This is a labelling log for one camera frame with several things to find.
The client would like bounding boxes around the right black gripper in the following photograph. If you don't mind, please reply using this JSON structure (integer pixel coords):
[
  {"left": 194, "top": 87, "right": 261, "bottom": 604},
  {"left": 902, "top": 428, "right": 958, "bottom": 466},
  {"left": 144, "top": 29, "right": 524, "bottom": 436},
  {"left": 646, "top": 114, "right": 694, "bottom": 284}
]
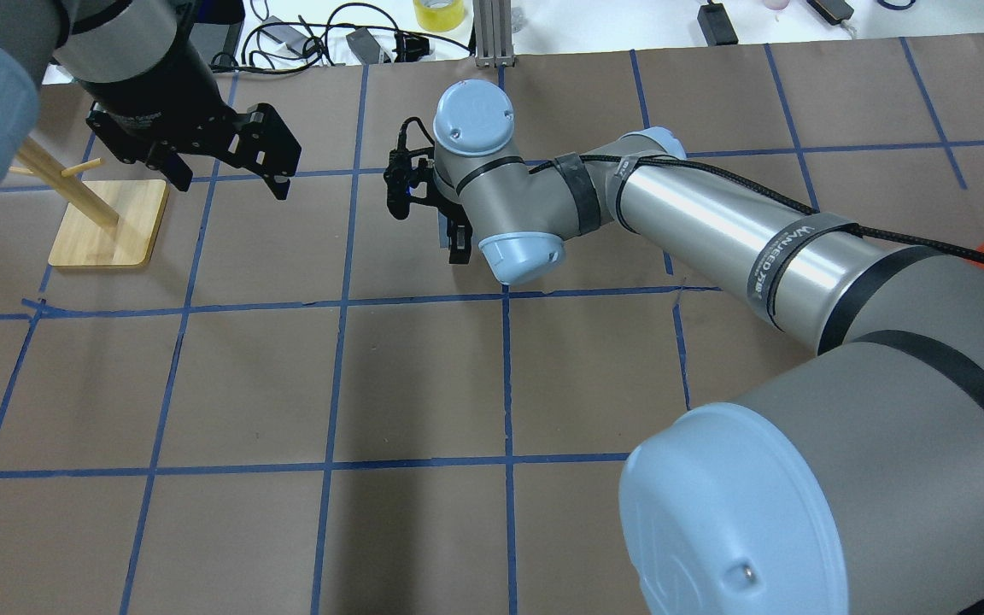
[{"left": 384, "top": 118, "right": 473, "bottom": 265}]

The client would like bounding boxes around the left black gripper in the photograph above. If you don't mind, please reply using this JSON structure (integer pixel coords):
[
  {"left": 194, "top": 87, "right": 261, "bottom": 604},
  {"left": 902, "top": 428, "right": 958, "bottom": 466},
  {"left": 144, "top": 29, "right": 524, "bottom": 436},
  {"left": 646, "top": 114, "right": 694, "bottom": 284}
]
[{"left": 85, "top": 51, "right": 302, "bottom": 200}]

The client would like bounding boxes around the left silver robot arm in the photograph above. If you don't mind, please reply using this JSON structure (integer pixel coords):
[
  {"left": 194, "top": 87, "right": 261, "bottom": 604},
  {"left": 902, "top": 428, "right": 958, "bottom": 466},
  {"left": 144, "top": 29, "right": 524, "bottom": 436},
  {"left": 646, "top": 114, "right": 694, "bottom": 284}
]
[{"left": 0, "top": 1, "right": 302, "bottom": 200}]

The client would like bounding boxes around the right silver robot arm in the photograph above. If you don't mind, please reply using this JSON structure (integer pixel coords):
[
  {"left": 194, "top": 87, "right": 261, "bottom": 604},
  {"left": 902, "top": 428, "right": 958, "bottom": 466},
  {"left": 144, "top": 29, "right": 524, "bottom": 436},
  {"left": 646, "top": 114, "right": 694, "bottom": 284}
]
[{"left": 384, "top": 80, "right": 984, "bottom": 614}]

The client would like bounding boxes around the wooden cup rack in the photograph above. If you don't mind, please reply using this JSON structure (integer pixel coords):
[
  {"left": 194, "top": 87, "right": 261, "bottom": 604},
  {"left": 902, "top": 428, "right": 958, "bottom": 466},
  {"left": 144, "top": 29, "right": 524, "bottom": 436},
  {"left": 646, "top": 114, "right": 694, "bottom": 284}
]
[{"left": 10, "top": 137, "right": 169, "bottom": 270}]

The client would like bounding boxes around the yellow tape roll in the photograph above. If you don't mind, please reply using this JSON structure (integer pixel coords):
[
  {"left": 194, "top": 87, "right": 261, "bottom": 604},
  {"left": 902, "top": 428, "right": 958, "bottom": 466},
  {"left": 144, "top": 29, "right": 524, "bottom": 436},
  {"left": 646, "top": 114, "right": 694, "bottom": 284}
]
[{"left": 413, "top": 0, "right": 467, "bottom": 32}]

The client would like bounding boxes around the aluminium frame post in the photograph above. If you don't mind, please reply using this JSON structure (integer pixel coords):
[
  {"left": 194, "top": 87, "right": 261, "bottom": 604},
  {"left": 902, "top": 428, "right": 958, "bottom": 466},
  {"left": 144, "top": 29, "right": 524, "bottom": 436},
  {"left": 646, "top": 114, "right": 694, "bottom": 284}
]
[{"left": 471, "top": 1, "right": 517, "bottom": 69}]

